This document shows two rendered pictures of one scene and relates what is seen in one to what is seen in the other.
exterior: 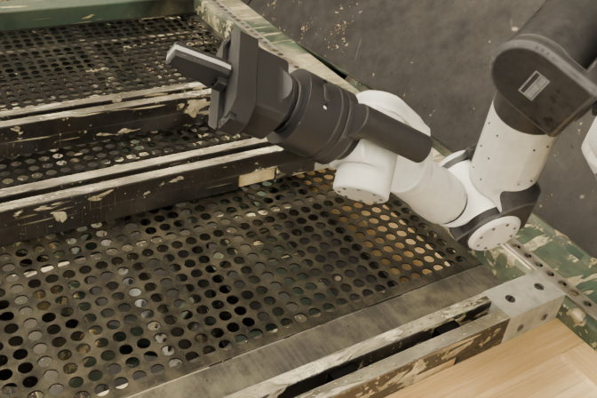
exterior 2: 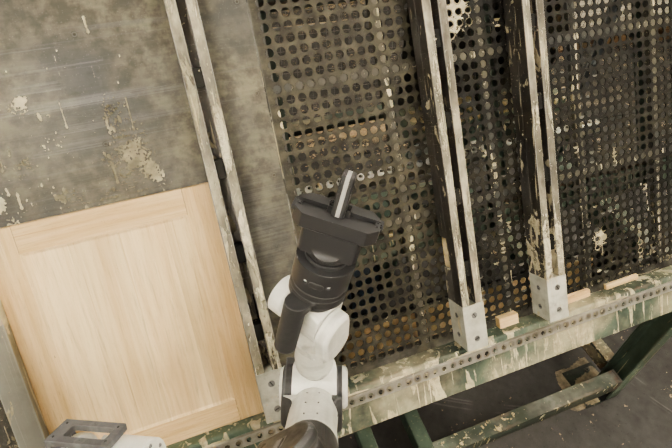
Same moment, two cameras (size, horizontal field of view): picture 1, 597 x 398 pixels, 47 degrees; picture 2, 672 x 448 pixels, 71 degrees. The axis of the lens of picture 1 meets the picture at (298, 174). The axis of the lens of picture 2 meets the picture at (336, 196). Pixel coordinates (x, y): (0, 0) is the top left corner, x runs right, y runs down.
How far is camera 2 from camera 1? 0.52 m
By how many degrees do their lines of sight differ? 38
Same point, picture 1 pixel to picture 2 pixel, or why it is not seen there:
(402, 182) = not seen: hidden behind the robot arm
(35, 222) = (425, 87)
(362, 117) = (291, 304)
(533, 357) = (236, 380)
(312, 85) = (317, 275)
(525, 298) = (269, 394)
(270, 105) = (304, 238)
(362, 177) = (278, 294)
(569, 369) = (223, 399)
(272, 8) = not seen: outside the picture
